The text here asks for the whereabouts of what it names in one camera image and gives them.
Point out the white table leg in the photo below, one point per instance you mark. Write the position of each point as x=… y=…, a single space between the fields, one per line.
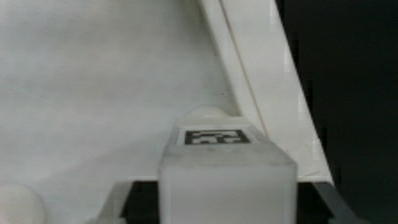
x=226 y=173

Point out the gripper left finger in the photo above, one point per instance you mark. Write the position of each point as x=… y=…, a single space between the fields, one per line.
x=130 y=206

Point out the white square table top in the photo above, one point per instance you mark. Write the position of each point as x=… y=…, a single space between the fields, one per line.
x=112 y=65

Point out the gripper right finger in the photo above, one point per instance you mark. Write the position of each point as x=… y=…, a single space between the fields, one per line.
x=322 y=207

